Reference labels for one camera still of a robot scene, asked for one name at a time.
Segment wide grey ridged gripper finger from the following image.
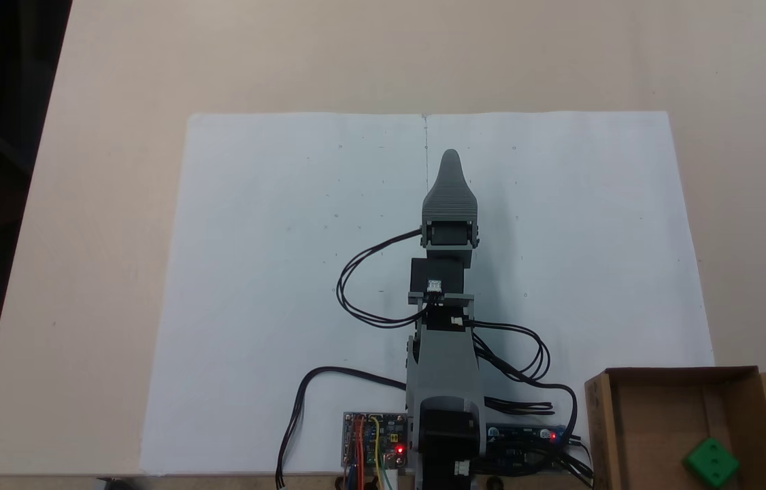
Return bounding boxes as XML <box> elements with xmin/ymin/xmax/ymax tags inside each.
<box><xmin>421</xmin><ymin>148</ymin><xmax>480</xmax><ymax>250</ymax></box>

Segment green dice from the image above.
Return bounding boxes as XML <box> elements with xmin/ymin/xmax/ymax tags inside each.
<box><xmin>684</xmin><ymin>438</ymin><xmax>740</xmax><ymax>488</ymax></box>

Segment white paper sheet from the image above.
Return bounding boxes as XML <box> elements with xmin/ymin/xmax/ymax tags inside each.
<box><xmin>140</xmin><ymin>112</ymin><xmax>430</xmax><ymax>476</ymax></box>
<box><xmin>424</xmin><ymin>111</ymin><xmax>717</xmax><ymax>475</ymax></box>

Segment blue circuit board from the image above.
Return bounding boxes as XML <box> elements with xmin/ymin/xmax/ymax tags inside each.
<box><xmin>485</xmin><ymin>423</ymin><xmax>569</xmax><ymax>472</ymax></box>

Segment brown cardboard box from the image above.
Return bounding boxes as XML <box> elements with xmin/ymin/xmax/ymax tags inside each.
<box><xmin>584</xmin><ymin>365</ymin><xmax>766</xmax><ymax>490</ymax></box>

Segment black gripper motor cable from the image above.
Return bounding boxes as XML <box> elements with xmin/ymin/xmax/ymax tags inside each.
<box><xmin>336</xmin><ymin>229</ymin><xmax>426</xmax><ymax>329</ymax></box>

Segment black table cable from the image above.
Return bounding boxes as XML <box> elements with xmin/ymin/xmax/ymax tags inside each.
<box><xmin>276</xmin><ymin>366</ymin><xmax>410</xmax><ymax>489</ymax></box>

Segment dark circuit board with wires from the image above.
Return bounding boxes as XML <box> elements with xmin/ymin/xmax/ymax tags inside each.
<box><xmin>342</xmin><ymin>412</ymin><xmax>410</xmax><ymax>470</ymax></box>

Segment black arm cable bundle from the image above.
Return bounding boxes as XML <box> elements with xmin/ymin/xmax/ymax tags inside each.
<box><xmin>466</xmin><ymin>318</ymin><xmax>595</xmax><ymax>487</ymax></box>

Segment yellow jumper wire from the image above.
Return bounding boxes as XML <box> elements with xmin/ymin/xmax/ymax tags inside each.
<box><xmin>368</xmin><ymin>416</ymin><xmax>394</xmax><ymax>490</ymax></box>

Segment red jumper wire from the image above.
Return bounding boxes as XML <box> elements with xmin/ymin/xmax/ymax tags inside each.
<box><xmin>350</xmin><ymin>416</ymin><xmax>367</xmax><ymax>490</ymax></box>

